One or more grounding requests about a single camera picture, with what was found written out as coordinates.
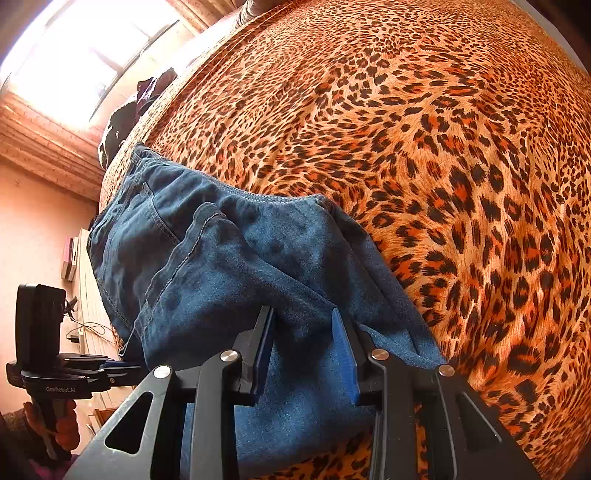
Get black cable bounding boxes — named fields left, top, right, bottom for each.
left=65, top=322, right=117, bottom=344

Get black clothes pile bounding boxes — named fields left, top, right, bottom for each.
left=97, top=67, right=178, bottom=169

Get blue denim pants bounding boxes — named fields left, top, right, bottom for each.
left=88, top=143, right=448, bottom=480

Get leopard print blanket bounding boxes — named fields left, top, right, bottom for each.
left=99, top=0, right=591, bottom=480

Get pink patterned curtain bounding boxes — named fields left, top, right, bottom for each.
left=0, top=92, right=107, bottom=201
left=166, top=0, right=245, bottom=33

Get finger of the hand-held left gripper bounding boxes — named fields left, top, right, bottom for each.
left=99, top=360, right=147, bottom=377

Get person's left hand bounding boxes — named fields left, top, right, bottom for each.
left=23, top=399, right=79, bottom=453

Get plain grey pillow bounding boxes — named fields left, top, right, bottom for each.
left=236, top=0, right=282, bottom=21

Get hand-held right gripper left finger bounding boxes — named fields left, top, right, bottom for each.
left=65, top=305, right=278, bottom=480

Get white cabinet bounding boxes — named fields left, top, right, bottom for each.
left=76, top=228, right=127, bottom=411

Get window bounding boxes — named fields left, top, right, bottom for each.
left=9, top=0, right=181, bottom=130

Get pink box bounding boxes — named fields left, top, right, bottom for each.
left=61, top=236, right=78, bottom=280

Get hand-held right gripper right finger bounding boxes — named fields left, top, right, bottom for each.
left=331, top=307, right=541, bottom=480

